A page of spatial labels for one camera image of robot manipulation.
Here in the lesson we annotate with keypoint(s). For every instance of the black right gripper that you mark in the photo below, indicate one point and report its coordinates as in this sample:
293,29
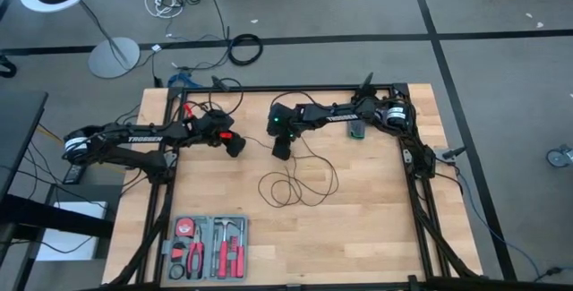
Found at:
284,123

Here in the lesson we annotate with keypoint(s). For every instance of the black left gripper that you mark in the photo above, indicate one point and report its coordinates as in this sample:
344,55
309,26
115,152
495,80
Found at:
210,127

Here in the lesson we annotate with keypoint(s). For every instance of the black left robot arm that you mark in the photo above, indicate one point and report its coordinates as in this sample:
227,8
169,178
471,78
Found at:
143,139

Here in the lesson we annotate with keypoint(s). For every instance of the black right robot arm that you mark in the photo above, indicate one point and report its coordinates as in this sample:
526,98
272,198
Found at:
340,117

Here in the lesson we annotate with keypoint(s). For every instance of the grey pouch with green trim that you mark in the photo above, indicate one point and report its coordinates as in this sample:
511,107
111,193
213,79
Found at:
356,130

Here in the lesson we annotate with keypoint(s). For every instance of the grey plastic tool case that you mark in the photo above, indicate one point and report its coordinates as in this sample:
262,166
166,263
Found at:
206,224

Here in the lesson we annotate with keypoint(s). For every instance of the red tape measure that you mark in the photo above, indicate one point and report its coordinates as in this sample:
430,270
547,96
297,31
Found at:
184,228

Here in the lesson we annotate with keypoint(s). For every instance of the grey disc floor stand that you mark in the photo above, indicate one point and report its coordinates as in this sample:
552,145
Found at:
114,60

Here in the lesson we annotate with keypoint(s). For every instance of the red bit set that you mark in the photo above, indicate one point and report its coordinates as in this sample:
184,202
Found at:
232,244

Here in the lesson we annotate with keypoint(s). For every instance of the slim grey metal tool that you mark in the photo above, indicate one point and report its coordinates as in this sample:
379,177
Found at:
213,255

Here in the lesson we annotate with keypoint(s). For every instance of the red black utility knife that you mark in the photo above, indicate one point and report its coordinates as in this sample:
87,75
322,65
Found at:
179,253

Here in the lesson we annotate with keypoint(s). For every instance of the black power adapter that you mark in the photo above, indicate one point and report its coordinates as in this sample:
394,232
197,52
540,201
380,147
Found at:
75,173

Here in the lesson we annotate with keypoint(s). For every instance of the black desk crossbar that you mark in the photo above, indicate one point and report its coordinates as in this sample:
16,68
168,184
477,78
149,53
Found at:
53,219

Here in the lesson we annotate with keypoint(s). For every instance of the white box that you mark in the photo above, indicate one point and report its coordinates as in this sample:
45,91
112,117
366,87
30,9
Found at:
67,246

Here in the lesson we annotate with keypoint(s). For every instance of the black desk top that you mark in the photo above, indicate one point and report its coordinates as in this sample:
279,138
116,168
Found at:
18,134

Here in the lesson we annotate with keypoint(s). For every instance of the grey caster wheel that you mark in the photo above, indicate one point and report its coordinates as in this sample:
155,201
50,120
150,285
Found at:
557,157

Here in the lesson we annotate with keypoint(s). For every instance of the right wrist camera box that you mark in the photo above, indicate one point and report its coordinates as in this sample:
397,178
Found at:
282,150

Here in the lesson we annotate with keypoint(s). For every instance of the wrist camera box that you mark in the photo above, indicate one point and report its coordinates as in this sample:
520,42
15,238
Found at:
282,150
235,147

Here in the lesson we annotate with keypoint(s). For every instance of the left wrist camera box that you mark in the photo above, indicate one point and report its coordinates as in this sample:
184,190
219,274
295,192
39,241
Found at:
235,147

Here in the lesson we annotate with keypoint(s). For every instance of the dark aluminium table frame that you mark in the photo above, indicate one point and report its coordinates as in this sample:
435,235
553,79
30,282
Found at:
313,88

